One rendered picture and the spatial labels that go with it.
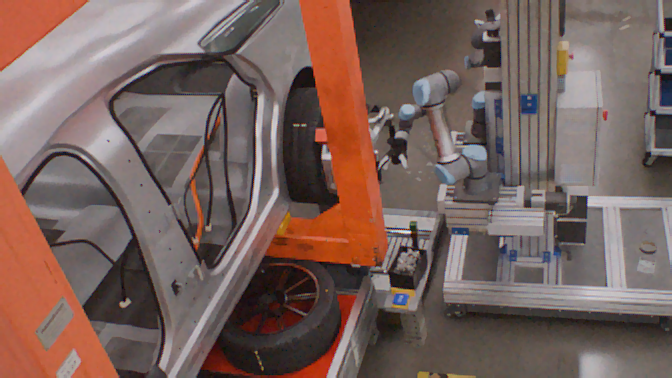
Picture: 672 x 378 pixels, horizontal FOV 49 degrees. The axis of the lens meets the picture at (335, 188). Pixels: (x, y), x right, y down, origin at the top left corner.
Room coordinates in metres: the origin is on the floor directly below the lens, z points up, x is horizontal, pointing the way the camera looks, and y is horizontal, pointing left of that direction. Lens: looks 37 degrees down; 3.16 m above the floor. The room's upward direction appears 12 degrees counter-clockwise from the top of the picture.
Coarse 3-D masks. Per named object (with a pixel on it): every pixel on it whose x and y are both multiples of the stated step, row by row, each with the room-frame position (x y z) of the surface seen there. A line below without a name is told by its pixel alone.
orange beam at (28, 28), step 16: (0, 0) 1.35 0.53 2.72; (16, 0) 1.38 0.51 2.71; (32, 0) 1.42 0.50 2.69; (48, 0) 1.45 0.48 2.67; (64, 0) 1.49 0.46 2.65; (80, 0) 1.53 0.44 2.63; (0, 16) 1.33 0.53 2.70; (16, 16) 1.37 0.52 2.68; (32, 16) 1.40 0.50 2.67; (48, 16) 1.44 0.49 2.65; (64, 16) 1.48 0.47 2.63; (0, 32) 1.32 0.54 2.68; (16, 32) 1.35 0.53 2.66; (32, 32) 1.38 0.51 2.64; (48, 32) 1.42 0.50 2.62; (0, 48) 1.30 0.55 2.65; (16, 48) 1.34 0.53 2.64; (0, 64) 1.29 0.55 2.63
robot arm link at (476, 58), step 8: (488, 24) 3.37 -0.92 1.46; (480, 32) 3.36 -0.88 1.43; (472, 40) 3.40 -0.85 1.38; (480, 40) 3.34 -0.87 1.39; (472, 48) 3.47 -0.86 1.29; (480, 48) 3.38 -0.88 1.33; (472, 56) 3.53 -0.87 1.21; (480, 56) 3.49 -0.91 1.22; (472, 64) 3.60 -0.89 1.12; (480, 64) 3.60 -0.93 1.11
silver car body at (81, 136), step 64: (128, 0) 3.33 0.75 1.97; (192, 0) 3.27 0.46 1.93; (256, 0) 3.48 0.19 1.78; (64, 64) 2.59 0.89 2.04; (128, 64) 2.66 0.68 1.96; (192, 64) 4.79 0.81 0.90; (256, 64) 3.18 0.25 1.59; (0, 128) 2.19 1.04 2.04; (64, 128) 2.28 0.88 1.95; (128, 128) 3.81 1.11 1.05; (192, 128) 3.66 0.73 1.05; (256, 128) 3.11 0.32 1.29; (64, 192) 3.46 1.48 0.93; (128, 192) 2.22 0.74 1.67; (192, 192) 3.10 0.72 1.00; (256, 192) 2.95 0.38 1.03; (64, 256) 2.86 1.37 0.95; (128, 256) 2.94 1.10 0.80; (192, 256) 2.36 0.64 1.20; (256, 256) 2.74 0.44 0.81; (128, 320) 2.48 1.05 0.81; (192, 320) 2.23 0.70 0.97
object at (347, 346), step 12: (360, 288) 2.80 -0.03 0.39; (372, 288) 2.84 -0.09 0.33; (360, 300) 2.71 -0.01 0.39; (360, 312) 2.64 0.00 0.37; (348, 324) 2.57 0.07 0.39; (360, 324) 2.61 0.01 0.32; (348, 336) 2.49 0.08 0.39; (348, 348) 2.44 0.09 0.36; (336, 360) 2.35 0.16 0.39; (348, 360) 2.41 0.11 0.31; (336, 372) 2.28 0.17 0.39
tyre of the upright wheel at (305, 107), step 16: (288, 96) 3.57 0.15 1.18; (304, 96) 3.53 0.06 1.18; (288, 112) 3.44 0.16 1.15; (304, 112) 3.40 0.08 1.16; (320, 112) 3.38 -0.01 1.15; (288, 128) 3.36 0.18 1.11; (304, 128) 3.32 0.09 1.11; (320, 128) 3.34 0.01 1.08; (288, 144) 3.30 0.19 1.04; (304, 144) 3.27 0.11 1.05; (288, 160) 3.26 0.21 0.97; (304, 160) 3.23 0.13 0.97; (288, 176) 3.25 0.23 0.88; (304, 176) 3.21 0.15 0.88; (320, 176) 3.22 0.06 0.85; (304, 192) 3.24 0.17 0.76; (320, 192) 3.20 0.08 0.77
